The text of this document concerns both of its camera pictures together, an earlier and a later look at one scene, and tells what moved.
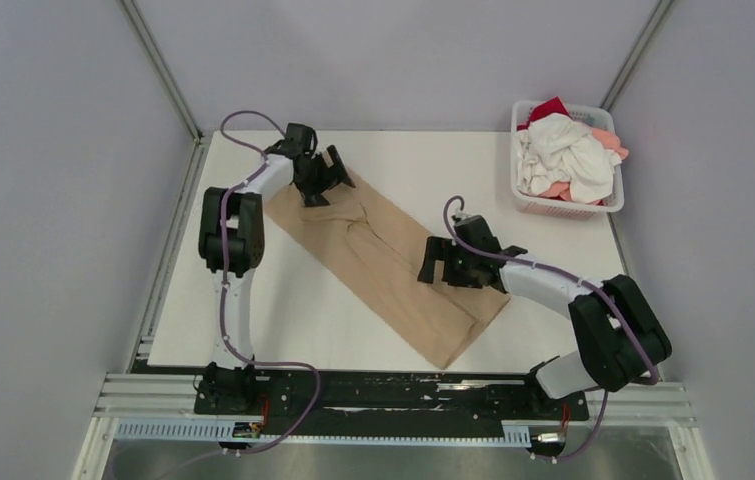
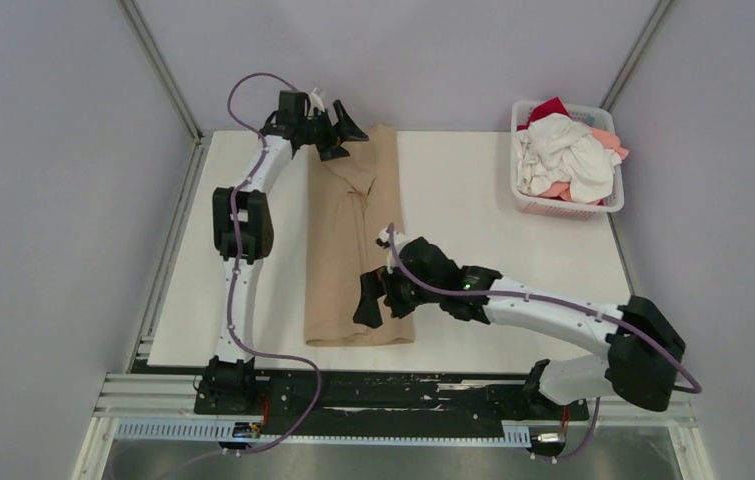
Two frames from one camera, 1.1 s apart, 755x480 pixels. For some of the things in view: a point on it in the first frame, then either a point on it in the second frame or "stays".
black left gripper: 331,179 to 347,128
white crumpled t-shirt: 555,148 stays
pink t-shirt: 608,140 stays
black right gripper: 440,250 to 374,285
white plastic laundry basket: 546,206 stays
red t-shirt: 550,107 stays
